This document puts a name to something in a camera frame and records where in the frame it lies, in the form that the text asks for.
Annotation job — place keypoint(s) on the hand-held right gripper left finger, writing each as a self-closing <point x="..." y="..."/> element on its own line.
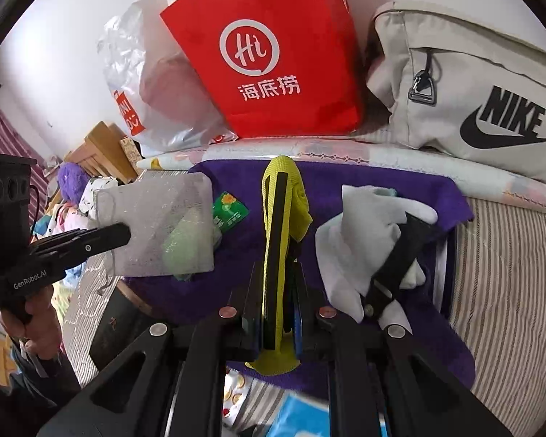
<point x="252" y="323"/>

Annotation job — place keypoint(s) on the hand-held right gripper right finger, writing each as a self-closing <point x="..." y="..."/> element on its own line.
<point x="300" y="327"/>

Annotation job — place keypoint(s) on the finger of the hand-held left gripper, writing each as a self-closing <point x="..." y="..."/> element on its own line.
<point x="100" y="239"/>

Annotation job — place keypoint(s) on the pale green tissue pack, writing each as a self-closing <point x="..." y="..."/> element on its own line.
<point x="182" y="248"/>

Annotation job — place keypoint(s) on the white cloth glove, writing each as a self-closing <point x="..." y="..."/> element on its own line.
<point x="346" y="246"/>

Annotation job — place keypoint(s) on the green tissue packet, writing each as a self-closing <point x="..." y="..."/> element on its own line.
<point x="230" y="214"/>

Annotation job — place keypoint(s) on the yellow black sock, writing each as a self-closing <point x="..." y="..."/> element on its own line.
<point x="295" y="200"/>

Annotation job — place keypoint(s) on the person's left forearm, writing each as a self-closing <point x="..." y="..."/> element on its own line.
<point x="18" y="400"/>

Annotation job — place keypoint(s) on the person's left hand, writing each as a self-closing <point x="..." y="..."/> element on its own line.
<point x="41" y="332"/>

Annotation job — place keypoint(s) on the colourful printed quilt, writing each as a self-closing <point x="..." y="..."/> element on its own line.
<point x="63" y="223"/>

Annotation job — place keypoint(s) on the floral white pillow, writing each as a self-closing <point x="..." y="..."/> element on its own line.
<point x="93" y="191"/>

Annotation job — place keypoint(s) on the purple plush toy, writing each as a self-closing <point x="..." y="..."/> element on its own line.
<point x="73" y="180"/>

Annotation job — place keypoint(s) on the purple towel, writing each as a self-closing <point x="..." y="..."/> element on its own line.
<point x="236" y="259"/>

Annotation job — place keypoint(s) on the orange patterned plastic packet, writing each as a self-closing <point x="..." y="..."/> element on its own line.
<point x="236" y="396"/>

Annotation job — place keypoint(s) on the pink striped curtain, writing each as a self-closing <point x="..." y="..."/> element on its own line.
<point x="0" y="132"/>

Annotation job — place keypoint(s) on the dark tin box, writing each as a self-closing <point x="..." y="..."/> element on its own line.
<point x="113" y="327"/>

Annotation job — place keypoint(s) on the blue tissue box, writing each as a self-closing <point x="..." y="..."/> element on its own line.
<point x="300" y="419"/>

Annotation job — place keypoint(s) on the patterned book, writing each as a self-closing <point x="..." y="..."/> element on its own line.
<point x="129" y="150"/>

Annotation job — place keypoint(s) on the wooden headboard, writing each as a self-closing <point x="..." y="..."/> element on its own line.
<point x="102" y="143"/>

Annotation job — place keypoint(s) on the black flat object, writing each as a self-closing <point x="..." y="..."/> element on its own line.
<point x="400" y="255"/>

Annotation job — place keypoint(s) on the white printed paper roll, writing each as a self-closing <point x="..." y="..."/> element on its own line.
<point x="346" y="150"/>

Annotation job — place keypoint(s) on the white plastic shopping bag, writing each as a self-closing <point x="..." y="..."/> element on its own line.
<point x="127" y="54"/>

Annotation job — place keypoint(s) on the red paper bag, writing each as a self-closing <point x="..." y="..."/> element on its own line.
<point x="300" y="32"/>

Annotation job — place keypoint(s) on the grey fabric zip bag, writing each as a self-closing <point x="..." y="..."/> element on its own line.
<point x="459" y="54"/>

